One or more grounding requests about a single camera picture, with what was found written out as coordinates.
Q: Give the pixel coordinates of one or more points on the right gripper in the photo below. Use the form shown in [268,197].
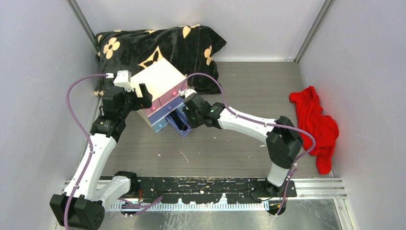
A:
[192,124]

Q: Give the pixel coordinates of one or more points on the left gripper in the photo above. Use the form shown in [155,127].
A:
[140,102]

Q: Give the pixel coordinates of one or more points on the pink drawer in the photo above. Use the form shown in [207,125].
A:
[171,93]
[155,106]

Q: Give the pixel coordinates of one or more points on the white drawer organizer box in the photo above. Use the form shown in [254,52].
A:
[158,77]

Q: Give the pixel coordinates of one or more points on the black makeup brush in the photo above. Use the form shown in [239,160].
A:
[179,123]

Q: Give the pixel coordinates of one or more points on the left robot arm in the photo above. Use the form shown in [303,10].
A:
[81,205]

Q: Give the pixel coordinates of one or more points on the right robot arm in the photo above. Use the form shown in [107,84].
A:
[281,138]

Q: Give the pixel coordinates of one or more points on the blue bottom left drawer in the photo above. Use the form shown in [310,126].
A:
[159,125]

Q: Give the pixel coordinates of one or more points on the black floral plush blanket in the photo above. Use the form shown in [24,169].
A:
[189,49]

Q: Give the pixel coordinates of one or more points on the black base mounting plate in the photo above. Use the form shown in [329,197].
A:
[209,190]

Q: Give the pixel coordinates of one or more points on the red cloth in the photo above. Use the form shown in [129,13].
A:
[323,128]

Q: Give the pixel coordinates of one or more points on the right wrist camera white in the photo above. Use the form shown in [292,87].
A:
[186,93]

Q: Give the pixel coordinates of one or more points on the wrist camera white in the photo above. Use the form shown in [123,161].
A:
[186,93]
[121,79]

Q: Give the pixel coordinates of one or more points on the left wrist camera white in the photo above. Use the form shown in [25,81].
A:
[121,79]

